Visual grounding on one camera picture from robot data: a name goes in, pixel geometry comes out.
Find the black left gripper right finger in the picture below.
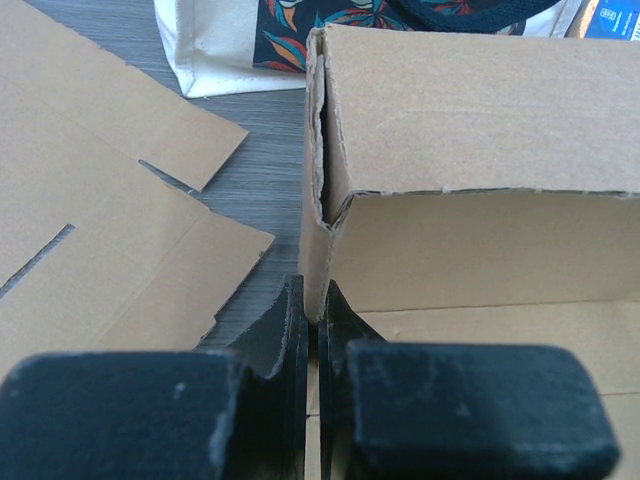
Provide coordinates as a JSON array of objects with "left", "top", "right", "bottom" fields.
[{"left": 318, "top": 283, "right": 621, "bottom": 479}]

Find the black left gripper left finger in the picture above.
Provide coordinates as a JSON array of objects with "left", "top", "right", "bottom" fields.
[{"left": 1, "top": 275, "right": 308, "bottom": 479}]

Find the brown cardboard box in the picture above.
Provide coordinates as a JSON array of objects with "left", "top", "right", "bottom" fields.
[{"left": 298, "top": 24, "right": 639, "bottom": 479}]

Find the flat spare cardboard blank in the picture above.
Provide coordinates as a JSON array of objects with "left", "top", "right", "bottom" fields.
[{"left": 1, "top": 1, "right": 273, "bottom": 370}]

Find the beige canvas tote bag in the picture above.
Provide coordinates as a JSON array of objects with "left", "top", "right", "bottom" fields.
[{"left": 154, "top": 0, "right": 581, "bottom": 98}]

